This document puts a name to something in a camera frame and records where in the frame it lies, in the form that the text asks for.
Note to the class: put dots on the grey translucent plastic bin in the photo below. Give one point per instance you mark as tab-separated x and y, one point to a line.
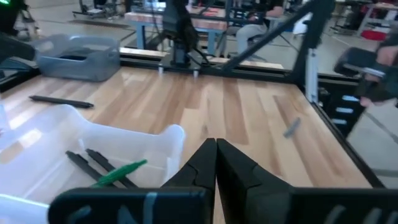
93	67

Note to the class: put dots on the clear plastic pen bin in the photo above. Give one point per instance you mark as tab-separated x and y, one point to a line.
46	130

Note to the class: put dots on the black box with white slots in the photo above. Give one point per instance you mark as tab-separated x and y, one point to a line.
329	105

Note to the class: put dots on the green pen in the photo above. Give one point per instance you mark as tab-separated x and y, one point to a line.
124	171

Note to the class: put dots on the black handheld device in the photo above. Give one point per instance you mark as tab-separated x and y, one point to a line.
351	60

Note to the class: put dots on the wood top blue table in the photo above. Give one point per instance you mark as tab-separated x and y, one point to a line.
211	25

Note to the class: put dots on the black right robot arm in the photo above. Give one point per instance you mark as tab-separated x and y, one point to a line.
179	25

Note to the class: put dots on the white silver strip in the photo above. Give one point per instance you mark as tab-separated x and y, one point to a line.
312	77

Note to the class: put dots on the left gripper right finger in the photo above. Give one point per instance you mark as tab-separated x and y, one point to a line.
264	202

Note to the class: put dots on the black pen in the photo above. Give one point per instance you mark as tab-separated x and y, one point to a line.
62	101
102	160
82	165

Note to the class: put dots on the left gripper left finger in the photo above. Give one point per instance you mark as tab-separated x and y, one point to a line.
186	202

